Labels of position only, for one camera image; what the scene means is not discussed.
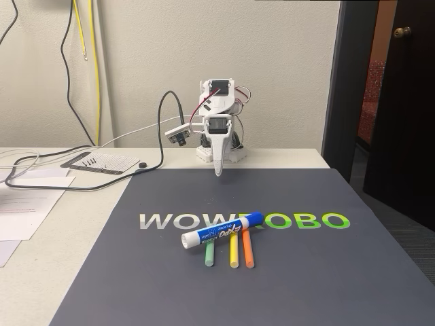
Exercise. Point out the blue whiteboard marker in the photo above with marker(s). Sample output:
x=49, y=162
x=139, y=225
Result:
x=221, y=231

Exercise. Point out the small black round cap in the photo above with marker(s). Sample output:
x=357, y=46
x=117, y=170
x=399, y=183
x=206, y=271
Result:
x=143, y=165

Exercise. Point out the striped screw card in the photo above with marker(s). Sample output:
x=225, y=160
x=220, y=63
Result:
x=115, y=162

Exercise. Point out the orange chalk stick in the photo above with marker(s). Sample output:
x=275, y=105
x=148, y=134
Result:
x=248, y=249

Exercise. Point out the yellow chalk stick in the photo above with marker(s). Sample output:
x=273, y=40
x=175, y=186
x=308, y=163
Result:
x=234, y=253

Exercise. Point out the green chalk stick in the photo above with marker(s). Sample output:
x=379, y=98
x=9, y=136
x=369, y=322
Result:
x=209, y=254

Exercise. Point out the red upholstered seat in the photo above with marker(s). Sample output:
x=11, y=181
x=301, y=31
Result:
x=372, y=102

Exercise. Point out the grey WOWROBO mat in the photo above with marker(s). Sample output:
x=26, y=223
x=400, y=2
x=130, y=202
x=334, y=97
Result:
x=306, y=288

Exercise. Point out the blank white paper sheet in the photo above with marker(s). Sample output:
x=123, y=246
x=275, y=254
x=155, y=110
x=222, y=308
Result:
x=51, y=181

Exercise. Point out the dark wooden door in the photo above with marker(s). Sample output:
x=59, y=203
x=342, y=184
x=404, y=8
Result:
x=408, y=119

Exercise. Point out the printed white paper sheet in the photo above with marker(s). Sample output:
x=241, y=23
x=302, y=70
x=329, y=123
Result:
x=30, y=210

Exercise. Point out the brass door knob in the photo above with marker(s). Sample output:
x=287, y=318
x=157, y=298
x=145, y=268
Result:
x=402, y=32

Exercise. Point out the pale lavender paper sheet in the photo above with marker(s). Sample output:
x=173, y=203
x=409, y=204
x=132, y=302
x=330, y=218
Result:
x=7, y=251

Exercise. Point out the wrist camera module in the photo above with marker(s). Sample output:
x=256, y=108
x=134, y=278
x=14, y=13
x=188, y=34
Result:
x=178, y=133

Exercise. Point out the dark grey door frame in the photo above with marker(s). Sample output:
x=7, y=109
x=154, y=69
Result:
x=343, y=85

